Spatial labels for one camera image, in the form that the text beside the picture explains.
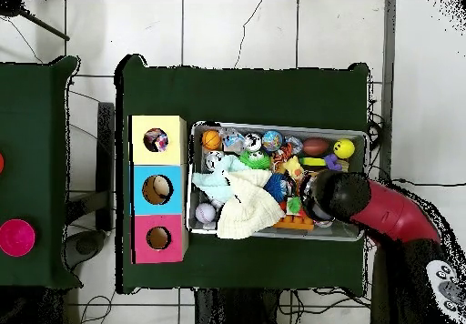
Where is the mint green cloth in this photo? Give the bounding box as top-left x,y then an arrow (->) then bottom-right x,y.
192,155 -> 252,203

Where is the cream yellow cloth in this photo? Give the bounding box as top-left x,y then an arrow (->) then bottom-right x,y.
216,167 -> 287,240

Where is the multicolour fuzzy caterpillar toy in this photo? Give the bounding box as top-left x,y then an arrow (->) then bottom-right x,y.
286,196 -> 303,216

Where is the colourful polka dot cloth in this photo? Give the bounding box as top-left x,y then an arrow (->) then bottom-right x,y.
145,128 -> 170,153

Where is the clear mesh bin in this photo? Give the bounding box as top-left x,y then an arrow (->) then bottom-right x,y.
187,122 -> 368,242

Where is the wooden box with three holes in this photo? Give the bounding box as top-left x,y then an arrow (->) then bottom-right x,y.
129,115 -> 190,266

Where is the green fuzzy toy with eyes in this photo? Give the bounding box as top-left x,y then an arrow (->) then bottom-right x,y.
239,151 -> 273,171

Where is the small orange basketball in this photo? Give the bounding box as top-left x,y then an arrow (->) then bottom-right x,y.
201,129 -> 223,151

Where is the blue spiky ball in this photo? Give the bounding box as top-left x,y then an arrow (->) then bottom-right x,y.
263,173 -> 289,203

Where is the globe print ball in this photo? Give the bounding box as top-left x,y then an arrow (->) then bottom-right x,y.
262,130 -> 284,151

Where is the small white ball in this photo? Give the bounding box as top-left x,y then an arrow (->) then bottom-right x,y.
195,203 -> 218,224

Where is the orange toy brick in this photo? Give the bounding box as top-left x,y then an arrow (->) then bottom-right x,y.
272,214 -> 316,232

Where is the brown toy football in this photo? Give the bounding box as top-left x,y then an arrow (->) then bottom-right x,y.
302,137 -> 331,157

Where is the yellow smiley ball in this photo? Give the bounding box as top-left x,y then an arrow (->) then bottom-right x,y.
332,137 -> 357,160

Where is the side table with green cloth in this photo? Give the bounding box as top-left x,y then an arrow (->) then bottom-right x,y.
0,56 -> 81,290

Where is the pink disc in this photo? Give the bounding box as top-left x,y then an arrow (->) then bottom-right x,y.
0,218 -> 37,258

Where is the black tripod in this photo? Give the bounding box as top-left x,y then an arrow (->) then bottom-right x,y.
0,0 -> 72,43

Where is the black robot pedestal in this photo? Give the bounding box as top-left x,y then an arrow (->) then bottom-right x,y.
195,287 -> 292,324

